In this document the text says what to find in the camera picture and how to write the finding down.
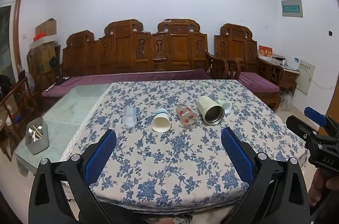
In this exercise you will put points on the cream steel tumbler cup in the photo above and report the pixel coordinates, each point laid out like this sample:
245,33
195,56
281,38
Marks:
210,112

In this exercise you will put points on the clear plastic cup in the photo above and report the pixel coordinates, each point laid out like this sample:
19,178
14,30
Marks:
129,116

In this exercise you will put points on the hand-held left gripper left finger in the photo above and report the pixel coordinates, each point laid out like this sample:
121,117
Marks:
102,155

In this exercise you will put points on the white device box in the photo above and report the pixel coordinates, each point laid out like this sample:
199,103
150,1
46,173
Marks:
292,62

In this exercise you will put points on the person's right hand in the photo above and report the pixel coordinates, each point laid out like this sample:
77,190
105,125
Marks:
319,187

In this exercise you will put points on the wooden chair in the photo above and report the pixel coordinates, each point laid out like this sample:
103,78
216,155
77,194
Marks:
16,112

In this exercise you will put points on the small white green cup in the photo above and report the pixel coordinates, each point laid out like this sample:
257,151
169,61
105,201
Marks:
224,105

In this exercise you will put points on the large cardboard box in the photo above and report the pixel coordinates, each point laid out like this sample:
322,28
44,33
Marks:
43,58

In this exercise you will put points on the small cardboard box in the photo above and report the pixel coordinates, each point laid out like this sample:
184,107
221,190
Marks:
46,27

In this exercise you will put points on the wooden side table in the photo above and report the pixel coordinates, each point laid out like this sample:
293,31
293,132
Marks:
287,78

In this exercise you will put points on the carved wooden sofa bench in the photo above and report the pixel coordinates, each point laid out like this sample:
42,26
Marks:
132,52

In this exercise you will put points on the white plastic bag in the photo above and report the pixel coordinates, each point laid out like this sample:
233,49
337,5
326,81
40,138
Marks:
287,101

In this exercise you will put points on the purple armchair cushion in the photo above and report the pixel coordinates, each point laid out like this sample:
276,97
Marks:
258,82

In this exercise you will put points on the red gift box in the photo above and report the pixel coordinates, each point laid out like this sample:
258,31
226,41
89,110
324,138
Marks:
265,52

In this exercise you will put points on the white paper cup blue print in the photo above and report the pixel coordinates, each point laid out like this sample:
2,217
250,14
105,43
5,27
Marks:
160,122

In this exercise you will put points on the blue floral tablecloth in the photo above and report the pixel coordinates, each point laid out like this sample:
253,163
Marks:
169,155

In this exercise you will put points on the black standing fan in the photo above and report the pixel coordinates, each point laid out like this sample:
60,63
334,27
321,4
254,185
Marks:
54,65

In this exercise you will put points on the wooden door frame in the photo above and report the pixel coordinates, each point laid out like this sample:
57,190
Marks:
18,22

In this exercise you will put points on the wall electrical panel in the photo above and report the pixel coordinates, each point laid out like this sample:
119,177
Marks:
291,8

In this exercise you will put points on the white wall cabinet box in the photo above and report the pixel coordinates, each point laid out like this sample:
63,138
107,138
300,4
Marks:
307,77

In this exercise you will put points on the glass cup red flower print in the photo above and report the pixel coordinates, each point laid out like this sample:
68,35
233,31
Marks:
187,117

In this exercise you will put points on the purple sofa cushion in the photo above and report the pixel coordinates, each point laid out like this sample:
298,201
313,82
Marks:
127,79

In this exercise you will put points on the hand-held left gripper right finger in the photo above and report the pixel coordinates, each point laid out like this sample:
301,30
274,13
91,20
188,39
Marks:
237,157

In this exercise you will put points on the carved wooden armchair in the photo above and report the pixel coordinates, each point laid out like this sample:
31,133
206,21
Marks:
238,54

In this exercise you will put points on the grey utensil container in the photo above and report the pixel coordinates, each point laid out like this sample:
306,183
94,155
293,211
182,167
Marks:
37,138

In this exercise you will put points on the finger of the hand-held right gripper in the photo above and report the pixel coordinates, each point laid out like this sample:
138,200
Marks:
314,115
299,125

